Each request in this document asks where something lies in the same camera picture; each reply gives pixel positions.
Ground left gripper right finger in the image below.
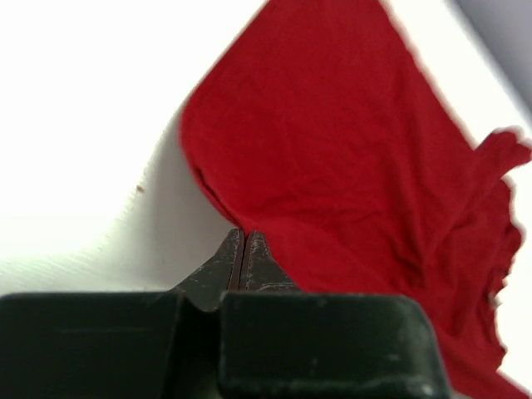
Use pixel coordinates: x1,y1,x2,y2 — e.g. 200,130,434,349
218,232,452,398

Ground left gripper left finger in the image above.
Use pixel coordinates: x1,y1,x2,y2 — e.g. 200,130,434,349
1,229,244,398

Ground red t-shirt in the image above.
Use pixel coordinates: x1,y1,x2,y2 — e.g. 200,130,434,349
179,1,531,398

